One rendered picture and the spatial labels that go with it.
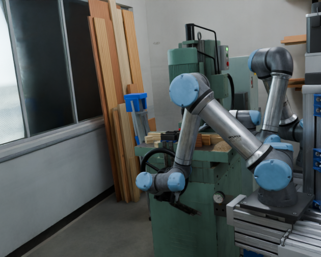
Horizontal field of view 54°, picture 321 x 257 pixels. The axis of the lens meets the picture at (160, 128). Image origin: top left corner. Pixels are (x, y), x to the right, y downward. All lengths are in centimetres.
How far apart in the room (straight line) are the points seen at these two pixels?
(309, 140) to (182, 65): 81
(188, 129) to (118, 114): 199
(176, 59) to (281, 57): 59
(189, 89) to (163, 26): 338
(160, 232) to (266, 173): 113
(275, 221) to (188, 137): 47
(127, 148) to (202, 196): 160
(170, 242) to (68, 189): 134
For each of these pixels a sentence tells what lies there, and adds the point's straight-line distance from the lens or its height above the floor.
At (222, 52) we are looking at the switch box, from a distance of 213.
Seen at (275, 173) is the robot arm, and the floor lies 100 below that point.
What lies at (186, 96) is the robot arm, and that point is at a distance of 113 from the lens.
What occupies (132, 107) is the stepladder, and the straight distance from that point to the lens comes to 278.
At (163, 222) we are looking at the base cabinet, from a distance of 207.
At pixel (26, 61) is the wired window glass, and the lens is 286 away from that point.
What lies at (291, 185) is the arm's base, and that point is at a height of 89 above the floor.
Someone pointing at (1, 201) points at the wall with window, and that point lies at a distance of 263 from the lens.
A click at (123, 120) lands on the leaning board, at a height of 87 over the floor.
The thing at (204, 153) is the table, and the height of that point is 88.
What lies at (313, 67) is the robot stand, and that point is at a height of 132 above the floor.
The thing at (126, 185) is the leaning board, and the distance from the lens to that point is 339.
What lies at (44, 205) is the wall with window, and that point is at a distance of 293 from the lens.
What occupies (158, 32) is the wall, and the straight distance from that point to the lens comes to 450.
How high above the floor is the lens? 137
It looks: 11 degrees down
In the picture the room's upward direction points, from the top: 5 degrees counter-clockwise
